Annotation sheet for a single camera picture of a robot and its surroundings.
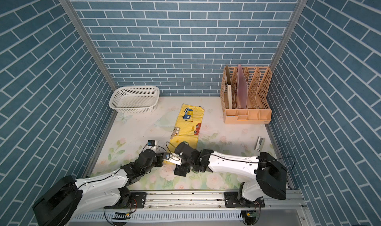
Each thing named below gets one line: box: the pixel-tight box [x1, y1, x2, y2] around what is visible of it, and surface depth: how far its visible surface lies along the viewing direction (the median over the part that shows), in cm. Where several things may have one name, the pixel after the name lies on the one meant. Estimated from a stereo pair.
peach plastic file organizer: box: [220, 66, 273, 124], surface depth 107 cm
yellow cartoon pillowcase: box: [167, 104, 205, 153], surface depth 107 cm
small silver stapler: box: [254, 136, 266, 152], surface depth 94 cm
